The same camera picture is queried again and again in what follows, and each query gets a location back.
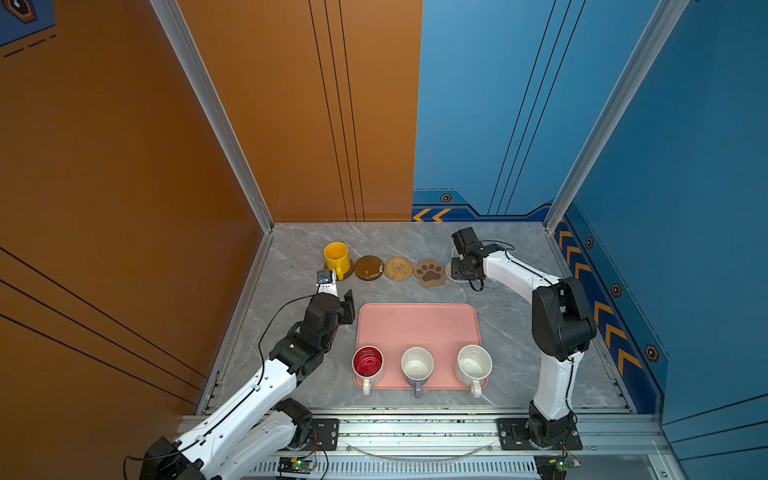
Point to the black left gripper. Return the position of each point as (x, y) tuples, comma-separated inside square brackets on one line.
[(346, 309)]

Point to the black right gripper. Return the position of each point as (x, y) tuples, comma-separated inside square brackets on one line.
[(454, 270)]

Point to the cork paw print coaster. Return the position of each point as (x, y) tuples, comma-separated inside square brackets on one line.
[(430, 273)]

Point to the glossy round wooden coaster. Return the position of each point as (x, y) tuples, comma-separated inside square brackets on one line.
[(369, 268)]

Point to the yellow mug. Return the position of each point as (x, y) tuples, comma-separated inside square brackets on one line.
[(337, 252)]

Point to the woven rattan round coaster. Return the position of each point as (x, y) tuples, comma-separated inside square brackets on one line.
[(398, 268)]

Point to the light blue woven coaster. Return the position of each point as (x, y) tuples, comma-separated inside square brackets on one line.
[(490, 283)]

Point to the matte round wooden coaster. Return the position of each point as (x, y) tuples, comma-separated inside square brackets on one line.
[(341, 271)]

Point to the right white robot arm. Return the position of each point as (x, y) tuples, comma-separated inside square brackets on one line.
[(562, 327)]

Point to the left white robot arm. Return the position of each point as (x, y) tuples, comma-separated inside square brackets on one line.
[(261, 418)]

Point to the red inside white mug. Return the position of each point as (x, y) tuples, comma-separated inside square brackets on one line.
[(368, 367)]

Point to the pink rectangular tray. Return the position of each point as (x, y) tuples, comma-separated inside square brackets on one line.
[(441, 328)]

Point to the left circuit board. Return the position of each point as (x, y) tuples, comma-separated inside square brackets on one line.
[(295, 468)]

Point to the circuit board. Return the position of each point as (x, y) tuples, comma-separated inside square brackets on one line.
[(295, 468), (555, 468)]

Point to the right circuit board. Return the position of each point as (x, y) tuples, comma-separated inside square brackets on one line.
[(555, 468)]

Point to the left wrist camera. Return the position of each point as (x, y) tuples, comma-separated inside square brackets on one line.
[(326, 282)]

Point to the purple handled white mug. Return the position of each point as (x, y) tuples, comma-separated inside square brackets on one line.
[(417, 366)]

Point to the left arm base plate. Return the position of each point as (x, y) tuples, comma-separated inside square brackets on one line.
[(322, 432)]

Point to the aluminium front rail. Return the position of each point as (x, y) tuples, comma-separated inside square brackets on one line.
[(443, 444)]

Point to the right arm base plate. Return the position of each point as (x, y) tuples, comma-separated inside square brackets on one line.
[(513, 435)]

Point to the aluminium corner post left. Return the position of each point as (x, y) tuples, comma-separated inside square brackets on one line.
[(177, 31)]

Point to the aluminium corner post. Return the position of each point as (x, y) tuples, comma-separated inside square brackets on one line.
[(177, 31), (652, 40)]

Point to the aluminium corner post right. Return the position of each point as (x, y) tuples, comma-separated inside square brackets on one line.
[(652, 40)]

